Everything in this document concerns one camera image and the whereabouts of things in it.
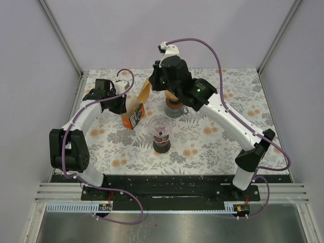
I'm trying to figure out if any orange coffee filter box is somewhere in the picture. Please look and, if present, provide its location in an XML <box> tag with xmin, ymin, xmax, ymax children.
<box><xmin>121</xmin><ymin>96</ymin><xmax>145</xmax><ymax>130</ymax></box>

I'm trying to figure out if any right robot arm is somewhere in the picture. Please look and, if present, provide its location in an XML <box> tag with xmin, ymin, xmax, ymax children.
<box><xmin>149</xmin><ymin>56</ymin><xmax>275</xmax><ymax>200</ymax></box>

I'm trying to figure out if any brown paper coffee filter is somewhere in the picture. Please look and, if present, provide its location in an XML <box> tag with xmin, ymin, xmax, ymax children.
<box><xmin>165</xmin><ymin>91</ymin><xmax>179</xmax><ymax>102</ymax></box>

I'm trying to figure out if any floral table mat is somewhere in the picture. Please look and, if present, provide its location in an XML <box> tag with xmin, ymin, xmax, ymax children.
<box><xmin>86</xmin><ymin>68</ymin><xmax>274</xmax><ymax>175</ymax></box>

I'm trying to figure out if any glass coffee server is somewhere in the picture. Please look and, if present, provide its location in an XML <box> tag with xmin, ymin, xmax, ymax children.
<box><xmin>164</xmin><ymin>106</ymin><xmax>189</xmax><ymax>118</ymax></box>

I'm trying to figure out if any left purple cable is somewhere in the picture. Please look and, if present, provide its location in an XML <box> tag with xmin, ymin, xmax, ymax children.
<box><xmin>61</xmin><ymin>68</ymin><xmax>144</xmax><ymax>225</ymax></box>

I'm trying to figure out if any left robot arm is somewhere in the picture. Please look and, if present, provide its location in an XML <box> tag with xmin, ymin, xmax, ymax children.
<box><xmin>49</xmin><ymin>79</ymin><xmax>131</xmax><ymax>200</ymax></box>

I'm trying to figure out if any red and grey cup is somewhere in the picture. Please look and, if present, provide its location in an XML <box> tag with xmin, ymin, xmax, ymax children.
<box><xmin>153</xmin><ymin>135</ymin><xmax>171</xmax><ymax>154</ymax></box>

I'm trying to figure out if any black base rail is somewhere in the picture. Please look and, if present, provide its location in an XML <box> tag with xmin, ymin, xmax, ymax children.
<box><xmin>81</xmin><ymin>175</ymin><xmax>260</xmax><ymax>212</ymax></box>

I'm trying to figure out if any clear glass dripper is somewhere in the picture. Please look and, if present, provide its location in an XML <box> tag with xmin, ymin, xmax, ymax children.
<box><xmin>148</xmin><ymin>115</ymin><xmax>174</xmax><ymax>144</ymax></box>

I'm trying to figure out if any white slotted cable duct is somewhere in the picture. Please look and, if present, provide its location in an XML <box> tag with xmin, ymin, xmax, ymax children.
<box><xmin>46</xmin><ymin>202</ymin><xmax>112</xmax><ymax>213</ymax></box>

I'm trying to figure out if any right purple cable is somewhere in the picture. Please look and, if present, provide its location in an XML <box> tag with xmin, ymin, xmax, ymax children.
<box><xmin>159</xmin><ymin>37</ymin><xmax>292</xmax><ymax>220</ymax></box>

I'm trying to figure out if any purple cable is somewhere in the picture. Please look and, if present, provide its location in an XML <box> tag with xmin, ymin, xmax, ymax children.
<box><xmin>61</xmin><ymin>68</ymin><xmax>144</xmax><ymax>225</ymax></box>
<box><xmin>159</xmin><ymin>37</ymin><xmax>292</xmax><ymax>220</ymax></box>

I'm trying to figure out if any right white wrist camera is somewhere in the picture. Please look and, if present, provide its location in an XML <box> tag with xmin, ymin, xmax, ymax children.
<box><xmin>158</xmin><ymin>42</ymin><xmax>180</xmax><ymax>60</ymax></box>

